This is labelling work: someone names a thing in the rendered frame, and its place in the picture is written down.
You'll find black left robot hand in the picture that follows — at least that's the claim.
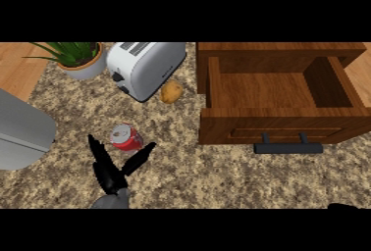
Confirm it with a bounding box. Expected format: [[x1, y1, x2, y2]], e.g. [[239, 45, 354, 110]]
[[87, 133, 158, 196]]

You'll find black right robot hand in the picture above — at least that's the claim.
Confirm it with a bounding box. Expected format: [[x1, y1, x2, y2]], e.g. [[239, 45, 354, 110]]
[[326, 203, 362, 210]]

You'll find red soda can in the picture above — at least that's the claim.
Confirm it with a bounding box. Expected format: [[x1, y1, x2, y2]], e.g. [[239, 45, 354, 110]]
[[109, 123, 144, 153]]

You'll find open wooden drawer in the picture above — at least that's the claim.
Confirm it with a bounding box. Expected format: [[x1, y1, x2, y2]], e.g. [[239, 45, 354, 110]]
[[196, 56, 371, 146]]

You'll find wooden drawer cabinet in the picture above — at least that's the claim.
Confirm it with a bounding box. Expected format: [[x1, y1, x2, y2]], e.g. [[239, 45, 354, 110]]
[[195, 42, 368, 96]]

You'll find grey rounded appliance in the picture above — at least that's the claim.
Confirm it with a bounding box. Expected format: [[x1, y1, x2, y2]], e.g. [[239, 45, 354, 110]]
[[0, 87, 57, 172]]

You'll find brown potato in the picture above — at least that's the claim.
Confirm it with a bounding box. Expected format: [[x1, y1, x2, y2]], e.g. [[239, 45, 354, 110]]
[[159, 79, 186, 105]]

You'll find white toaster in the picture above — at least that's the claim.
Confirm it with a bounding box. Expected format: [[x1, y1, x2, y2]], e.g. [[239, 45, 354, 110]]
[[106, 42, 187, 104]]

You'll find green potted plant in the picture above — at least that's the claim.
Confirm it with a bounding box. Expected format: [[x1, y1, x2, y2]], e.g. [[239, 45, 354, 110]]
[[22, 42, 107, 80]]

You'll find dark grey drawer handle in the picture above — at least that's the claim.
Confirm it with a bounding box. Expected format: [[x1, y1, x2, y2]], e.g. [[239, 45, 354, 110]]
[[254, 131, 325, 155]]

